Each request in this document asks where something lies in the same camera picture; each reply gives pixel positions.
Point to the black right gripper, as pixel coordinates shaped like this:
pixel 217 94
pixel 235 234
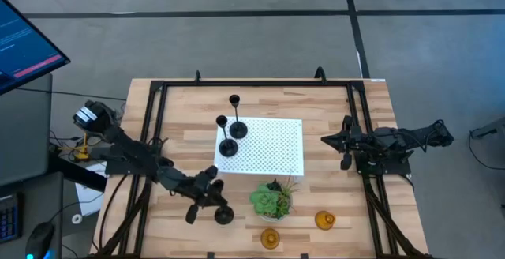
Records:
pixel 357 136

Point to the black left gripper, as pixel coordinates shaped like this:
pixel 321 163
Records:
pixel 201 192

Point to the black metal candlestick holder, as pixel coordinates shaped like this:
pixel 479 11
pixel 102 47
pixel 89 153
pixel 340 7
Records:
pixel 238 130
pixel 228 147
pixel 224 216

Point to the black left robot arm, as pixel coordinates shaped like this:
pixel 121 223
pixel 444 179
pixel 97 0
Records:
pixel 134 156

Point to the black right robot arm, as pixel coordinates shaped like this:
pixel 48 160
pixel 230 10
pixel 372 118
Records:
pixel 398 138

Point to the amber glass candle holder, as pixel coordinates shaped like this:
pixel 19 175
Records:
pixel 270 239
pixel 324 220

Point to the light green succulent plant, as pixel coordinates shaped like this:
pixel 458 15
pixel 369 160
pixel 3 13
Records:
pixel 265 203

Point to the white perforated metal shelf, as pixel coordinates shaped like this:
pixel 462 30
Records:
pixel 272 148

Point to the dark spiky plant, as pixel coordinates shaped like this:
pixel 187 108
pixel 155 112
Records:
pixel 286 191

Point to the white table corner sticker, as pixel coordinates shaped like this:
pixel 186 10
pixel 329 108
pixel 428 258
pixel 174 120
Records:
pixel 377 80

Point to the white paper sheet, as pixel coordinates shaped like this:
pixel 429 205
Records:
pixel 88 197

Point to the black diagonal desk beam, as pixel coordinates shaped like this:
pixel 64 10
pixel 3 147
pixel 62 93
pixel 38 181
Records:
pixel 79 174

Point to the yellow connector block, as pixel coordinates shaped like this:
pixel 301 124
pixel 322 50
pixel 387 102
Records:
pixel 83 154

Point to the white tape roll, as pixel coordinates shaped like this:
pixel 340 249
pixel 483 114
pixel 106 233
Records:
pixel 73 219

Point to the grey equipment base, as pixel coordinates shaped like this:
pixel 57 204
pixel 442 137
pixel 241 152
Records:
pixel 497 126

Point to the dark grey desk surface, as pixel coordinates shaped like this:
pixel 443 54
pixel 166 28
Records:
pixel 39 200

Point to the black computer mouse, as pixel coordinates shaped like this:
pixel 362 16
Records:
pixel 39 240

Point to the black computer keyboard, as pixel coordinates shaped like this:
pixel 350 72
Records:
pixel 8 219

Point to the blue-screen computer monitor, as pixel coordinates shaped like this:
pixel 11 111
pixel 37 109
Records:
pixel 23 46

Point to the black arched frame bracket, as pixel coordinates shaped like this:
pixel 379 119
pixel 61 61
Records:
pixel 320 73
pixel 197 76

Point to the black aluminium table frame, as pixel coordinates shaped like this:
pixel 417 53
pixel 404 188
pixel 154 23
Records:
pixel 256 83

